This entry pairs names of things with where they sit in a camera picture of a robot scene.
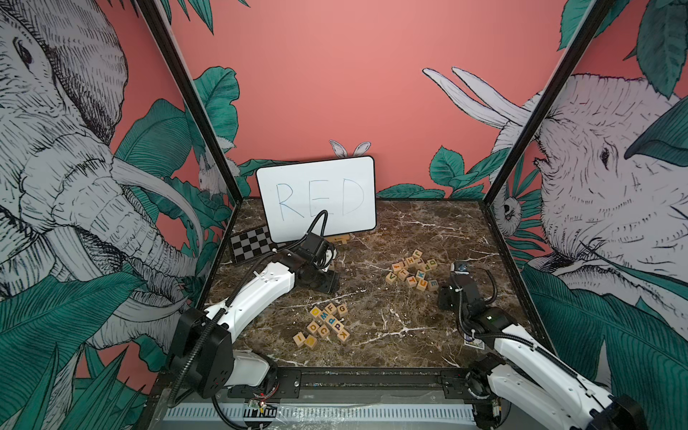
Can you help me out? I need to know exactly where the white slotted cable duct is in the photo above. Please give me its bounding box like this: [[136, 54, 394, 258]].
[[160, 402, 478, 426]]

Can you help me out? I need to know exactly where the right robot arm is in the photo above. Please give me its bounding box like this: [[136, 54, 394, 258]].
[[438, 261, 648, 429]]

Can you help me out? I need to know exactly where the wooden board stand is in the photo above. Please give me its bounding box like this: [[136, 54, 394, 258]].
[[326, 234, 353, 245]]

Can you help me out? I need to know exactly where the black front rail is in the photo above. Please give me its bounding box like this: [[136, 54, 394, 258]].
[[155, 366, 485, 400]]

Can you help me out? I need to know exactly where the wooden block letter G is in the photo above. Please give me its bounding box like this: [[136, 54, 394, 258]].
[[337, 304, 349, 317]]

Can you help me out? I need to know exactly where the white dry-erase board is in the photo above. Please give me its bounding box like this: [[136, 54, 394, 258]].
[[255, 156, 377, 243]]

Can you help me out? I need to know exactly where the wooden block orange I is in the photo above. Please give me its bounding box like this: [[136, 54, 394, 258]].
[[293, 331, 306, 347]]

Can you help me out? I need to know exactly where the wooden block letter V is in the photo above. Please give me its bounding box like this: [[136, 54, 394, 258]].
[[385, 272, 398, 285]]

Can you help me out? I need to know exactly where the playing card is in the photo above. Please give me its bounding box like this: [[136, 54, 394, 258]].
[[463, 335, 486, 350]]

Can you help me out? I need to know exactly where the wooden block letter K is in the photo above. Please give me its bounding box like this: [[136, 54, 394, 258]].
[[337, 329, 350, 342]]

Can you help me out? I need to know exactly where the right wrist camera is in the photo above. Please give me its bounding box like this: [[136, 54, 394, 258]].
[[451, 260, 472, 275]]

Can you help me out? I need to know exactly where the black white checkerboard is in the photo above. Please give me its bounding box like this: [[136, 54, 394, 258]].
[[230, 225, 283, 264]]

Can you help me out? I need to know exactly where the plain yellow wooden block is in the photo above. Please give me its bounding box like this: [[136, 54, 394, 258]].
[[305, 335, 318, 349]]

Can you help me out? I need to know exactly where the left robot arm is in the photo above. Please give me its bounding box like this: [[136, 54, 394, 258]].
[[166, 233, 339, 408]]

